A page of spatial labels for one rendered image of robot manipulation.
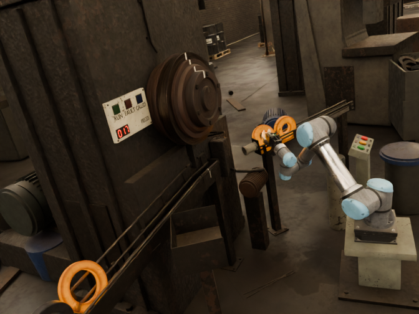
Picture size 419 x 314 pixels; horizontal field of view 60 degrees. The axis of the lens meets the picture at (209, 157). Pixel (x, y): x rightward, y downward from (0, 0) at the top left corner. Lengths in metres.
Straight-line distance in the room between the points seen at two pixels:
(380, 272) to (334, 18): 2.88
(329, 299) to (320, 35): 3.02
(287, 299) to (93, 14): 1.71
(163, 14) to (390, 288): 1.85
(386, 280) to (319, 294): 0.35
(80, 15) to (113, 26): 0.18
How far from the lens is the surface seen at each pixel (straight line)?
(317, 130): 1.88
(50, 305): 1.40
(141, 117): 1.76
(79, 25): 1.60
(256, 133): 2.36
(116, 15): 1.75
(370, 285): 2.22
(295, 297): 2.19
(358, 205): 1.82
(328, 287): 2.24
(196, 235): 1.68
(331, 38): 4.36
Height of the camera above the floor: 1.53
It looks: 22 degrees down
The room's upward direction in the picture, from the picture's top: 11 degrees counter-clockwise
